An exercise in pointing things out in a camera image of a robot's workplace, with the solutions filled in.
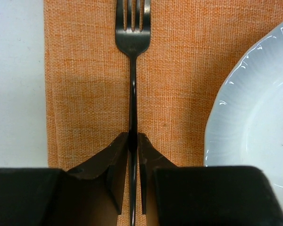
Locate orange cloth placemat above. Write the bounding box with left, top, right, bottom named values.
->
left=42, top=0, right=283, bottom=226

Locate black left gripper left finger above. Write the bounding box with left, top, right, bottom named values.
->
left=0, top=132, right=128, bottom=226

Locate white paper bowl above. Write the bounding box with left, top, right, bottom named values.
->
left=203, top=16, right=283, bottom=191

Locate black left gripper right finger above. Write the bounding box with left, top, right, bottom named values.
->
left=138, top=133, right=283, bottom=226

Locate black plastic fork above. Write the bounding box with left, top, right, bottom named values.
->
left=115, top=0, right=151, bottom=226

